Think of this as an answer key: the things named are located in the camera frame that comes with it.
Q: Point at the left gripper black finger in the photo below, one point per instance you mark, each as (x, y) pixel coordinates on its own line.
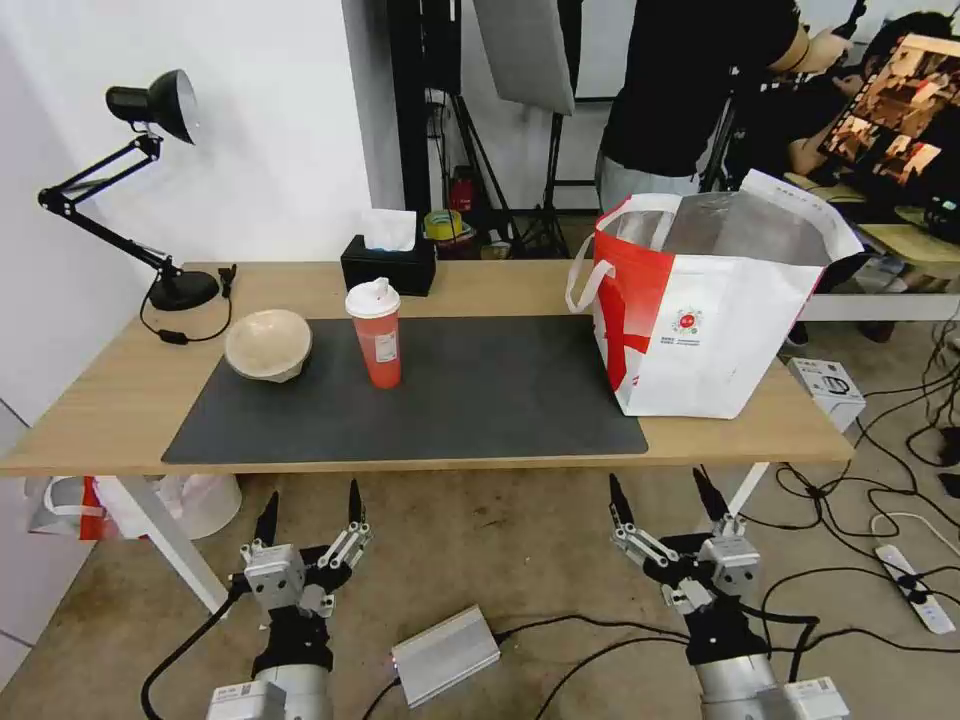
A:
(267, 521)
(358, 510)

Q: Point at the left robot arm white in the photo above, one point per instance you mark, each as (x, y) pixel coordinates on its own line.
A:
(277, 697)

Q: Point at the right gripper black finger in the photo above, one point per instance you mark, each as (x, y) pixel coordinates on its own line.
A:
(712, 502)
(621, 510)

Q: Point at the white kettle carton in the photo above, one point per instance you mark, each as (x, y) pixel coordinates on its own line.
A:
(829, 390)

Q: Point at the white table leg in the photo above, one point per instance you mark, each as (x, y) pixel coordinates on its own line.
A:
(746, 487)
(169, 540)

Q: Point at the grey softbox panel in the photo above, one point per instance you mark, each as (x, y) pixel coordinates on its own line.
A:
(529, 52)

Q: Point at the white waste bin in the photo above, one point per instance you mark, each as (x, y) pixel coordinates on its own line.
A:
(206, 506)

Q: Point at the white red takeout bag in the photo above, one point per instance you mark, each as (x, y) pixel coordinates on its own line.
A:
(720, 337)

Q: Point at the black desk lamp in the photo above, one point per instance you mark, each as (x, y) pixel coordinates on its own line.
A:
(169, 97)

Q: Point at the dark grey desk mat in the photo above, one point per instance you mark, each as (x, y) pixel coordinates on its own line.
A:
(450, 390)

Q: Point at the black light stand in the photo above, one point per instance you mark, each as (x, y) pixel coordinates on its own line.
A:
(480, 165)

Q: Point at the black tissue box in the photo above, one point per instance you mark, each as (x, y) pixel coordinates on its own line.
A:
(386, 270)

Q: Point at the white tissue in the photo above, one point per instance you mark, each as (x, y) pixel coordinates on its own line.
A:
(388, 229)

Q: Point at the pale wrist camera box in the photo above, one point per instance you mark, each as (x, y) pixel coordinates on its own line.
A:
(274, 574)
(733, 566)

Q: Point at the white power strip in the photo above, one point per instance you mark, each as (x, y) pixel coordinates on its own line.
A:
(911, 592)

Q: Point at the red drink cup white lid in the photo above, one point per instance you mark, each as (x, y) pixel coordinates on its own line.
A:
(379, 345)

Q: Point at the silver metal power box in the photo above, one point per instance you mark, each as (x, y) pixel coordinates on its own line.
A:
(442, 656)

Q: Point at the beige paper bowl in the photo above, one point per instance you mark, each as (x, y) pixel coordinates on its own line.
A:
(266, 345)

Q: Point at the black computer monitor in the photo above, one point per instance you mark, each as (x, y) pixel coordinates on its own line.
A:
(892, 112)

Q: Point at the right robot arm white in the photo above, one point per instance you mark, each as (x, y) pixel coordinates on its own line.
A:
(750, 690)

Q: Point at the stack of tape rolls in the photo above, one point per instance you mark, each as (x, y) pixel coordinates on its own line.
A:
(448, 226)

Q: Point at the seated person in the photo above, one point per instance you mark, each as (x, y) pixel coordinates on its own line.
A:
(814, 112)

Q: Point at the red canister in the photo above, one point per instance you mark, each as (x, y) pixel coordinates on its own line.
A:
(463, 189)

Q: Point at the red white plastic bag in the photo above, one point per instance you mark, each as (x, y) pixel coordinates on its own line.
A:
(67, 510)

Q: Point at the wooden side table white frame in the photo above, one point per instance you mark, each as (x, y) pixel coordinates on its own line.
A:
(900, 300)

